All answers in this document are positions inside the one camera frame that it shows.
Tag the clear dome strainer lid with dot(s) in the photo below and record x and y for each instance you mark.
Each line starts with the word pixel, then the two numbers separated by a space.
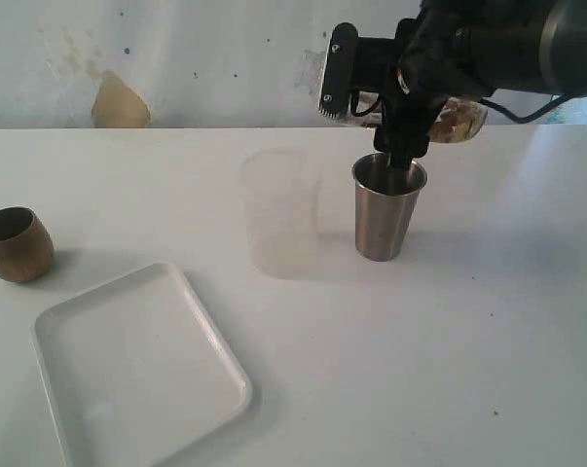
pixel 309 74

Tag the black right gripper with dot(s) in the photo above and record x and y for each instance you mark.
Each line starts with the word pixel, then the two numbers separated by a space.
pixel 414 74

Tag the clear plastic shaker cup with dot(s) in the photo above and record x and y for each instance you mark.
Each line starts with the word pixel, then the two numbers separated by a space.
pixel 459 121

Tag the stainless steel tumbler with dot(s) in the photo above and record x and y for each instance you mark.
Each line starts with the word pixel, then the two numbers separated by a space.
pixel 385 200

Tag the brown wooden cup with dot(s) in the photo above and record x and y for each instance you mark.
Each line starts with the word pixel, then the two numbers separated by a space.
pixel 26 248

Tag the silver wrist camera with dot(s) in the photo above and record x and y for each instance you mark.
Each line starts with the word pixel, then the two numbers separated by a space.
pixel 333 100

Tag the frosted translucent plastic cup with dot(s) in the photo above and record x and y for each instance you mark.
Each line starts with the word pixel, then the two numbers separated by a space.
pixel 279 192

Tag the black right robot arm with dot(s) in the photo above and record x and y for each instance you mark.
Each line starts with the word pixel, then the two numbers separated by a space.
pixel 521 58

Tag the white rectangular tray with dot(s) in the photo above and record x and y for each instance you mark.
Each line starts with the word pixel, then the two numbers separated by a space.
pixel 135 370

